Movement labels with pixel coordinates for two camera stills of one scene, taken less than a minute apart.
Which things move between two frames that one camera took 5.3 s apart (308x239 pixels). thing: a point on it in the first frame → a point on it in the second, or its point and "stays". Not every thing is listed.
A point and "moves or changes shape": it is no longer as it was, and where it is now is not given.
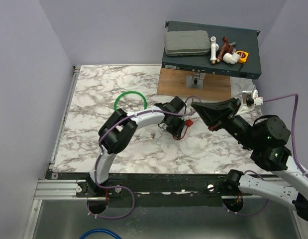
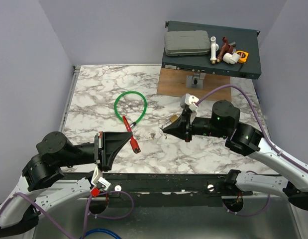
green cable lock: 128,92 stays
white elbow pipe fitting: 230,58 stays
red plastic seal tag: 188,123 moves or changes shape
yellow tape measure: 244,56 stays
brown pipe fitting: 225,49 stays
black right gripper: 213,113 → 179,128
